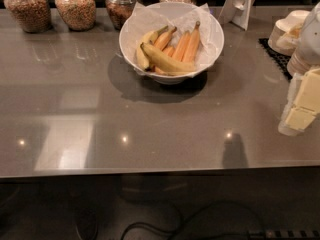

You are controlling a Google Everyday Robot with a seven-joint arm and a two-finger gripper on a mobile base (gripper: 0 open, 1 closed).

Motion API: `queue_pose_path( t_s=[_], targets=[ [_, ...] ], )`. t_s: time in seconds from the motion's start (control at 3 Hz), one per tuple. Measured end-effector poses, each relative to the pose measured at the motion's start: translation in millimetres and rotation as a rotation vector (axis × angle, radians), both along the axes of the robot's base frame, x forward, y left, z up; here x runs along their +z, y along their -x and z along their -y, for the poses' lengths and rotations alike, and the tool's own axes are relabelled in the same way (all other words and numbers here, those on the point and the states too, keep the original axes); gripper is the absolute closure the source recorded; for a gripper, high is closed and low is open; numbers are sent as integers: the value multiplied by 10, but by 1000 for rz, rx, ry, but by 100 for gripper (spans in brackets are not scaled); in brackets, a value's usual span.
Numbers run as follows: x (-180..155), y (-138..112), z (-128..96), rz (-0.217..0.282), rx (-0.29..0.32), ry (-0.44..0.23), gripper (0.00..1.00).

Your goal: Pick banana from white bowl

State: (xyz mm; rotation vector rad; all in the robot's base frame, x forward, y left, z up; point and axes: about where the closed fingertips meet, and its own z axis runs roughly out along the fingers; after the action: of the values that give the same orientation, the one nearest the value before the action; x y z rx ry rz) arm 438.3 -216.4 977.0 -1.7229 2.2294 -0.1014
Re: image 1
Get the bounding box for black rubber mat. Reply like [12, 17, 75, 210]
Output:
[258, 38, 292, 81]

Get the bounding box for orange banana middle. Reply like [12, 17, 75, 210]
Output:
[172, 31, 190, 61]

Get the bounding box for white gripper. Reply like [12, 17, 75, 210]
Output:
[278, 67, 320, 136]

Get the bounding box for glass jar of cereal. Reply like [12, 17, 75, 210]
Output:
[55, 0, 96, 31]

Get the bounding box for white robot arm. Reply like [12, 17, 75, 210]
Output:
[278, 3, 320, 136]

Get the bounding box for orange banana upper left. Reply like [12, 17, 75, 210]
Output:
[154, 27, 177, 50]

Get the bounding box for black cable on floor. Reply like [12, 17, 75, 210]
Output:
[73, 200, 264, 240]

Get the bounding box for yellow banana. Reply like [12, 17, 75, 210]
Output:
[140, 43, 195, 75]
[136, 26, 168, 70]

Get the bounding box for short orange banana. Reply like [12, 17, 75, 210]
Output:
[163, 46, 175, 56]

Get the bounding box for black power strip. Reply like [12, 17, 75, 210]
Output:
[247, 230, 320, 240]

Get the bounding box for glass jar of dark nuts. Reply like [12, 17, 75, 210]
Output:
[105, 0, 142, 30]

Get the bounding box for white bowl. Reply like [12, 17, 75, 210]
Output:
[118, 1, 225, 86]

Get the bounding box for orange banana right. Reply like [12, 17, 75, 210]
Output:
[183, 21, 200, 62]

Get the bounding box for white paper liner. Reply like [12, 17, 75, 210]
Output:
[124, 2, 216, 79]

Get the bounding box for glass jar of grains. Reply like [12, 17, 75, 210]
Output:
[4, 0, 51, 33]

